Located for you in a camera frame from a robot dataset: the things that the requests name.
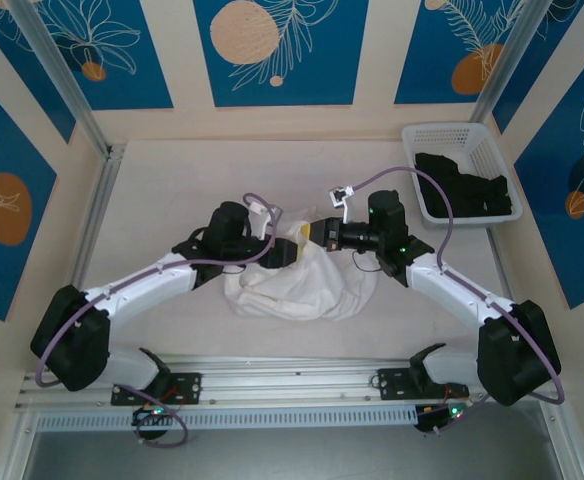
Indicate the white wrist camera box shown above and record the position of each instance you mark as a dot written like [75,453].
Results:
[266,227]
[339,195]

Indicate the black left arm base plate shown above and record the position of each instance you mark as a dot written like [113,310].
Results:
[192,387]

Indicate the aluminium left side rail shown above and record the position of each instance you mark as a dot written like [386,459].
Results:
[99,200]

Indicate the aluminium rail frame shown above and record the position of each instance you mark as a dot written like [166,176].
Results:
[292,382]

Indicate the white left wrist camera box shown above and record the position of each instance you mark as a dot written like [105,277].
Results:
[266,227]

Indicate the black garment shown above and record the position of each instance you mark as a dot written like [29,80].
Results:
[452,190]

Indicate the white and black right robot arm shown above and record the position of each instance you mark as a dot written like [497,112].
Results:
[447,295]

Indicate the white t-shirt with black print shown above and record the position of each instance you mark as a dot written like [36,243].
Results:
[302,290]

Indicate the aluminium right corner post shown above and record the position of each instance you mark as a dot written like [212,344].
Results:
[502,65]

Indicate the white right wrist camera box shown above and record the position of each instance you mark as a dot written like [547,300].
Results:
[339,195]

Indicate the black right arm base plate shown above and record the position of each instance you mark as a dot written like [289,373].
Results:
[392,382]

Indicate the aluminium left corner post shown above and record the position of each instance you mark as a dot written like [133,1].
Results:
[62,75]

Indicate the aluminium right side rail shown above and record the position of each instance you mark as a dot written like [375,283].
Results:
[499,260]

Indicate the aluminium rail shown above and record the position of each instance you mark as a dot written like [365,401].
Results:
[499,260]
[99,200]

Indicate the white plastic basket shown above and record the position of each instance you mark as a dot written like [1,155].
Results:
[442,135]

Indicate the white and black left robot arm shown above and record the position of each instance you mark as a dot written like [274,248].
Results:
[142,280]

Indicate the aluminium corner post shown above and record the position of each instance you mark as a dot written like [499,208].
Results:
[502,65]
[62,75]

